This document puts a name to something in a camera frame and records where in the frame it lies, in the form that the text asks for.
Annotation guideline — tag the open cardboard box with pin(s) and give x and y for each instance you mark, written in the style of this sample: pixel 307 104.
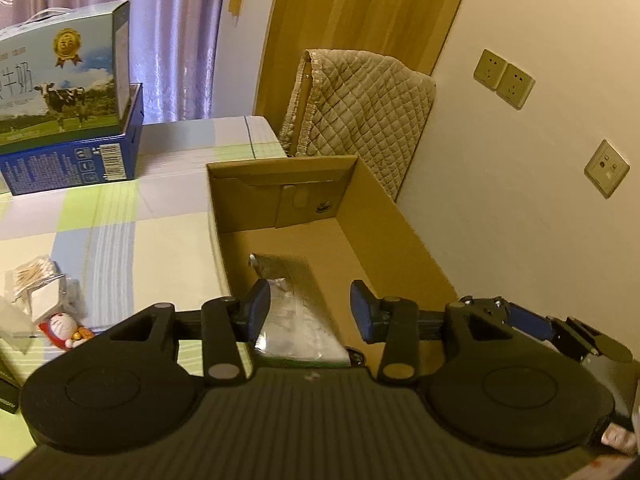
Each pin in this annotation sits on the open cardboard box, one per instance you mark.
pixel 331 216

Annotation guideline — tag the cotton swab packet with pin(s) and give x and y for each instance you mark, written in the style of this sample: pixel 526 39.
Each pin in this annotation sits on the cotton swab packet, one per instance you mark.
pixel 30 275

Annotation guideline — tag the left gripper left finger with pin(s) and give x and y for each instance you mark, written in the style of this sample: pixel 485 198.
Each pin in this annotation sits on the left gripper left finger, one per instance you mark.
pixel 257 308

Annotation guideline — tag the milk carton gift box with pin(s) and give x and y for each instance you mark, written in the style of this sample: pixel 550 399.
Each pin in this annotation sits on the milk carton gift box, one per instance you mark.
pixel 65 76

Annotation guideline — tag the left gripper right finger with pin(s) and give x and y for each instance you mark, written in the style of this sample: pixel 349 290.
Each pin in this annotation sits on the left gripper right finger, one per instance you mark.
pixel 366 311

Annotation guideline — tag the double wall socket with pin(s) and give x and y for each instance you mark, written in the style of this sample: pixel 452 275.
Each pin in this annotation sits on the double wall socket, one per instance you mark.
pixel 509 82

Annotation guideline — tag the quilted beige chair cover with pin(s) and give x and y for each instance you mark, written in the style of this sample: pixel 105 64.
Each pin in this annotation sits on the quilted beige chair cover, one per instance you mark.
pixel 351 102

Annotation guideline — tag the single wall socket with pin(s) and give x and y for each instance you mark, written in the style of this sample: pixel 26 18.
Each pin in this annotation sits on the single wall socket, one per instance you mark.
pixel 606 169

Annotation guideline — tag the blue flat carton box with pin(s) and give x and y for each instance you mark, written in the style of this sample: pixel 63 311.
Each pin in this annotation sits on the blue flat carton box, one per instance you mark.
pixel 77 163

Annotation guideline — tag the red white cat figurine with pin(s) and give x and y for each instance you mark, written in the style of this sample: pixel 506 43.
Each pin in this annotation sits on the red white cat figurine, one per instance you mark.
pixel 64 331

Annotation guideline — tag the clear plastic bag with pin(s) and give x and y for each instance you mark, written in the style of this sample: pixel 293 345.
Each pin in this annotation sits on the clear plastic bag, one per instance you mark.
pixel 299 329

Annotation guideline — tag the small white card packet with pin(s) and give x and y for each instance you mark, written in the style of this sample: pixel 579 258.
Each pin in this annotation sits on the small white card packet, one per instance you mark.
pixel 56 296

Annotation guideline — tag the checkered bed sheet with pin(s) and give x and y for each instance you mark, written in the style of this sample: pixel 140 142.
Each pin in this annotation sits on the checkered bed sheet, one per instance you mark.
pixel 130 244

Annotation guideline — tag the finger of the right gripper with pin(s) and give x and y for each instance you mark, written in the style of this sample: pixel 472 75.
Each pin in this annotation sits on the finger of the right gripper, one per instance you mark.
pixel 529 322

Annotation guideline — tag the pink purple curtain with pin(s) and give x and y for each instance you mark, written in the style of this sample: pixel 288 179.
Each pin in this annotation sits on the pink purple curtain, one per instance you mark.
pixel 172 51

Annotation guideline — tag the wooden door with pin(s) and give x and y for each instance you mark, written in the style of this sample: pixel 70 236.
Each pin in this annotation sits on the wooden door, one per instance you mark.
pixel 413 31

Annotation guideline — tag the black rectangular box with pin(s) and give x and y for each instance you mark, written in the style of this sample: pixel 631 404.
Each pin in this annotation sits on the black rectangular box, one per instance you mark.
pixel 9 390

